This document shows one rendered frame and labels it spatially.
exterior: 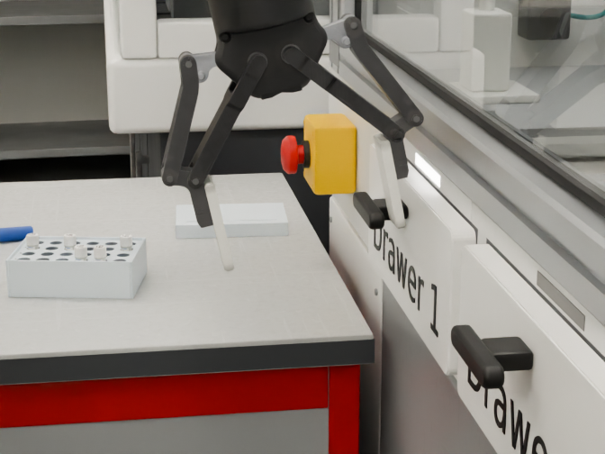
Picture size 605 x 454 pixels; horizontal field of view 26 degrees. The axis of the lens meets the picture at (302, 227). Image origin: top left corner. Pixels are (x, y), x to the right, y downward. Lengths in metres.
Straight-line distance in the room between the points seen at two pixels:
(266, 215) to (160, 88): 0.38
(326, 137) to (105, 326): 0.30
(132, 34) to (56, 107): 3.44
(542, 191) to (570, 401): 0.14
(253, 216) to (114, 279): 0.27
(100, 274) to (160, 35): 0.59
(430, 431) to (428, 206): 0.21
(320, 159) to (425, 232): 0.36
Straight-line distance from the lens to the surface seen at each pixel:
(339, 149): 1.34
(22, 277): 1.31
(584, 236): 0.71
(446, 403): 1.03
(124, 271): 1.28
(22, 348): 1.18
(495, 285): 0.82
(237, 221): 1.49
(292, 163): 1.35
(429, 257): 0.98
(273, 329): 1.20
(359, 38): 0.98
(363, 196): 1.06
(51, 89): 5.23
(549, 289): 0.78
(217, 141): 0.97
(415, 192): 1.02
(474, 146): 0.91
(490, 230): 0.89
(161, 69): 1.82
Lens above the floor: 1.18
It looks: 16 degrees down
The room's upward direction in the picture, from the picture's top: straight up
